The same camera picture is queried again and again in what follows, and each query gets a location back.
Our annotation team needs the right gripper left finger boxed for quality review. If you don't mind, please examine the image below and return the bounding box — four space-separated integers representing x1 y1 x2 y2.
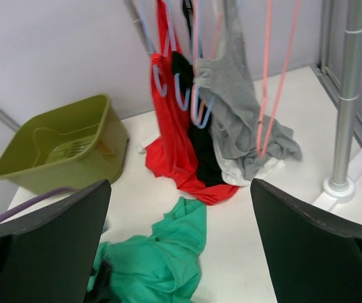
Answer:
0 180 111 302

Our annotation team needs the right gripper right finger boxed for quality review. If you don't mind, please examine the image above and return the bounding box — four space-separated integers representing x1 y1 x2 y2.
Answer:
250 179 362 302

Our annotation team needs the green tank top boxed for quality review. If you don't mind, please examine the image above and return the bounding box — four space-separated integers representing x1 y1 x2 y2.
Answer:
93 197 207 302

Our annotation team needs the pink wire hanger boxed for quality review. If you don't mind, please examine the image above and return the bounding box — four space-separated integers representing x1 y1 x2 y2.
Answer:
255 0 301 158

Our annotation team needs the grey tank top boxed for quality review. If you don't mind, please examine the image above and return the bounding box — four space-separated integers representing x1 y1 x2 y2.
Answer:
194 1 303 177

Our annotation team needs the white tank top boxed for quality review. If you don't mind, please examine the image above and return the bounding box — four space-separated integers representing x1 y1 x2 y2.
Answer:
215 152 285 187

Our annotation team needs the black tank top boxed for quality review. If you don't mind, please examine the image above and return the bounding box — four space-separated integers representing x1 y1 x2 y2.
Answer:
171 0 229 187

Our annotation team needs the red tank top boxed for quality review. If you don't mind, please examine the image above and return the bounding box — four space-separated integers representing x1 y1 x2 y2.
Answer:
146 1 238 205

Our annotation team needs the pink hanger under white top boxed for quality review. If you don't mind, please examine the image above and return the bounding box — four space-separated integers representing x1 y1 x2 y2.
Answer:
190 0 225 126

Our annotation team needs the blue hanger under red top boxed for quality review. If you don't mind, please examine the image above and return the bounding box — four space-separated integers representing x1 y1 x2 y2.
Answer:
138 0 182 97

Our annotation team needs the olive green plastic basin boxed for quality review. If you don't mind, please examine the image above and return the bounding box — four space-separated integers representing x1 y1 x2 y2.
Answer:
0 94 129 195

